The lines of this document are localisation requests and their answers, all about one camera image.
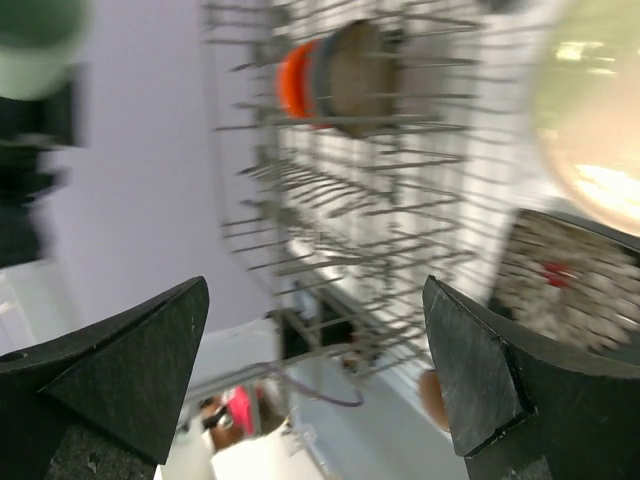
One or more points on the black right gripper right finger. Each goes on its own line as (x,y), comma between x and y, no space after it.
(523,406)

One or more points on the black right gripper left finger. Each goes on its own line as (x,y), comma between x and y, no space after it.
(103,402)

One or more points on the dark brown cup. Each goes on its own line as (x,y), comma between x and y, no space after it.
(431,398)

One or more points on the light green cup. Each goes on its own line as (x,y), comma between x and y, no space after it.
(39,41)

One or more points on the dark blue beige bowl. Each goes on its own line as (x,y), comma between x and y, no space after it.
(353,77)

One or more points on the orange bowl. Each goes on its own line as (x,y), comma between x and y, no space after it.
(302,81)

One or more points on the black square floral plate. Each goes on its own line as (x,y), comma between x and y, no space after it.
(571,280)

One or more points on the cream green round plate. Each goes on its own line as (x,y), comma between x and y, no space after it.
(585,108)

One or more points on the grey wire dish rack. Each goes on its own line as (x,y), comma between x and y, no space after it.
(341,233)

